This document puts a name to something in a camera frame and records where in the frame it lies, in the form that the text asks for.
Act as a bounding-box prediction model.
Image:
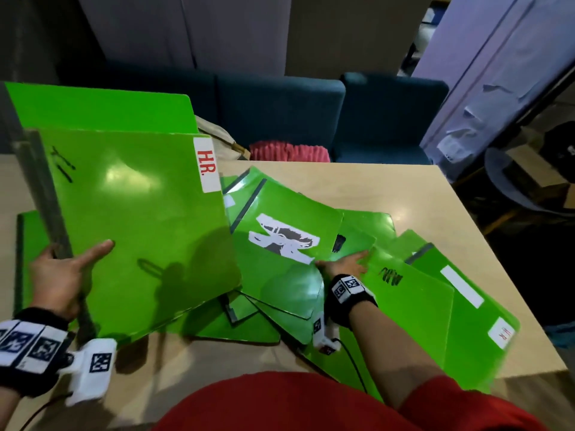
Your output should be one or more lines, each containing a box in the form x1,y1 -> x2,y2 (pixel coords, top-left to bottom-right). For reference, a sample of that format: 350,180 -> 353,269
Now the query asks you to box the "red ribbed cushion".
249,140 -> 331,163

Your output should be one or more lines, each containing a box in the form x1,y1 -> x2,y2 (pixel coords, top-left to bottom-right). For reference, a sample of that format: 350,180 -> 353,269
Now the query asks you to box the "black right camera cable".
331,337 -> 369,396

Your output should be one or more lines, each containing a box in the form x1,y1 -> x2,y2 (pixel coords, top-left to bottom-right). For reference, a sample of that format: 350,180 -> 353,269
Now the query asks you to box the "black right wristband with markers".
324,273 -> 378,329

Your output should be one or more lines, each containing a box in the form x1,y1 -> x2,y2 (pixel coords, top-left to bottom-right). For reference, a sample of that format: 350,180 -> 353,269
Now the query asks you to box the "red shirt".
152,371 -> 549,431

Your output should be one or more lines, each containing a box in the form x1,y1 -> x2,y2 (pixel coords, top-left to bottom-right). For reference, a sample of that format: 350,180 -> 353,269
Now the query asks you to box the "black left camera cable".
17,391 -> 72,431

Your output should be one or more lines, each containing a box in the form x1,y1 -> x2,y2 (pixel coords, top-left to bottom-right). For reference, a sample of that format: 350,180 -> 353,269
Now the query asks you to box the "person's left forearm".
0,386 -> 23,431

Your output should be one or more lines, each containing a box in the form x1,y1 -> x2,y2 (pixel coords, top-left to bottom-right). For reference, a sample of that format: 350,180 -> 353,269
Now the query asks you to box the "person's right hand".
314,251 -> 371,286

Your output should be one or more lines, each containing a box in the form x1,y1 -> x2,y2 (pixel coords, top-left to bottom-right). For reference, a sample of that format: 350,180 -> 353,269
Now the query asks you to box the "grey partition panel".
76,0 -> 293,77

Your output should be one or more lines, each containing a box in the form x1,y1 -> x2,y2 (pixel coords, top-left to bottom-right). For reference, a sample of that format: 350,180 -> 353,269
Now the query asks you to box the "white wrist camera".
58,338 -> 119,407
312,311 -> 341,356

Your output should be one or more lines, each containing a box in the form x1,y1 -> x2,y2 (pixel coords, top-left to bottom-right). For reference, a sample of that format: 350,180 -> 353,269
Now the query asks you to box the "dark teal armchair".
332,72 -> 450,166

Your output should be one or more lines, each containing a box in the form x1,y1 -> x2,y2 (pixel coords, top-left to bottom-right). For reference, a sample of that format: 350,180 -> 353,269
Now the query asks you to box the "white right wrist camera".
312,311 -> 341,356

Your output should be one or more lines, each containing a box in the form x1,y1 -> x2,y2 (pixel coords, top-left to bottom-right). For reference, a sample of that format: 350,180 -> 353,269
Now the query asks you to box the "black camera cable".
331,337 -> 369,396
17,391 -> 72,431

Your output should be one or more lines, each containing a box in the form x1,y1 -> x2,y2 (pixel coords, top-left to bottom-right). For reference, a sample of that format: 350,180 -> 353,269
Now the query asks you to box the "beige tote bag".
193,115 -> 251,161

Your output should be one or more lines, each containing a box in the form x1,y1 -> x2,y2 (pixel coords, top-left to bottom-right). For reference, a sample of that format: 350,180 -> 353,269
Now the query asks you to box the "dark teal sofa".
105,62 -> 347,151

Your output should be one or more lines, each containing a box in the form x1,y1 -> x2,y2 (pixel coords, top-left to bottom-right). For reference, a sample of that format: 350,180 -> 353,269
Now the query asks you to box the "grey chair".
484,147 -> 575,234

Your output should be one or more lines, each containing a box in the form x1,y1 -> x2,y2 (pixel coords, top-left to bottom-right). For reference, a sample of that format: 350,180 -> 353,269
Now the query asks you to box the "lavender board with taped papers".
412,0 -> 575,183

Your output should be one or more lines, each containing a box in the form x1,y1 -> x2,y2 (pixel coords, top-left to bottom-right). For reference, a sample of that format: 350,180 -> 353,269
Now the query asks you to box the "stack of gathered green folders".
4,81 -> 200,346

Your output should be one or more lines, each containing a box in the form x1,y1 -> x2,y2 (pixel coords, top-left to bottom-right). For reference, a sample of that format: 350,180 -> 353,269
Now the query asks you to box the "blue cloth item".
546,320 -> 575,351

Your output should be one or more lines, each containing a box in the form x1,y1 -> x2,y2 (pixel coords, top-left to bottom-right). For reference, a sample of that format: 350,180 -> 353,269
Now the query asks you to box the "pile of green folders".
13,165 -> 521,402

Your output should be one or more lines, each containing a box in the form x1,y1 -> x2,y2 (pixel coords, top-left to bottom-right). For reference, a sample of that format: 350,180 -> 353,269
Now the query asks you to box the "person's left hand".
29,239 -> 116,322

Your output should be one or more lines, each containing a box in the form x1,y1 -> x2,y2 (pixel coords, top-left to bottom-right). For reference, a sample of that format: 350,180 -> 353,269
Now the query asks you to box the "black bag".
538,120 -> 575,171

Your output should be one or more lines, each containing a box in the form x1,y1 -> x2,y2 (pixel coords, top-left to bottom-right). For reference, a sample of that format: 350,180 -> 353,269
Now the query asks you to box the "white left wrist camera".
58,338 -> 119,407

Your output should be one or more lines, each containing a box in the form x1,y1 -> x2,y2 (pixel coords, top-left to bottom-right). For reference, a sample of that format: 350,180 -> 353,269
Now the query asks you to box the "taupe partition panel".
285,0 -> 434,80

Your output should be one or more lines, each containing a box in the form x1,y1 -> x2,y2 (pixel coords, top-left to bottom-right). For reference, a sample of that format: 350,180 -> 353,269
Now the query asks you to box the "person's right forearm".
348,300 -> 446,409

